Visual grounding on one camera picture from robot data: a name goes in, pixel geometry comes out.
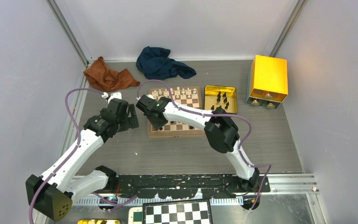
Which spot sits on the orange cloth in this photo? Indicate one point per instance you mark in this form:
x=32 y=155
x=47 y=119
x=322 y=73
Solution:
x=105 y=79

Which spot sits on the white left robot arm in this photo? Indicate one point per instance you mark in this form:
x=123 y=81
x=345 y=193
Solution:
x=54 y=192

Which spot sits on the yellow metal tray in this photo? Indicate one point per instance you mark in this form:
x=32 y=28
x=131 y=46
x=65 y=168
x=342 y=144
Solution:
x=220 y=96

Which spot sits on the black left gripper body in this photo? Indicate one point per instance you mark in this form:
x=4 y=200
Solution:
x=127 y=122

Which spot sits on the dark blue cloth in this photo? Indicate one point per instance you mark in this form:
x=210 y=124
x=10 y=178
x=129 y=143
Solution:
x=154 y=63

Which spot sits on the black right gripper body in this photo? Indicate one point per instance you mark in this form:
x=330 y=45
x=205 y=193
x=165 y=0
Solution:
x=157 y=125

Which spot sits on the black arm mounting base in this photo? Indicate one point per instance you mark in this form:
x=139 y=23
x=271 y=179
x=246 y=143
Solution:
x=183 y=186

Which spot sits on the yellow drawer box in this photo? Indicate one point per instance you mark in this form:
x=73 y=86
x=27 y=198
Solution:
x=267 y=85

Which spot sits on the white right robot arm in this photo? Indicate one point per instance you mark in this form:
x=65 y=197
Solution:
x=218 y=126

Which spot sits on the wooden chess board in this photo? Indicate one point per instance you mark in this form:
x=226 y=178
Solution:
x=188 y=96

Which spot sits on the black white checker calibration board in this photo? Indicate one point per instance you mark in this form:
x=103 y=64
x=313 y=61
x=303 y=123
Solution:
x=178 y=212

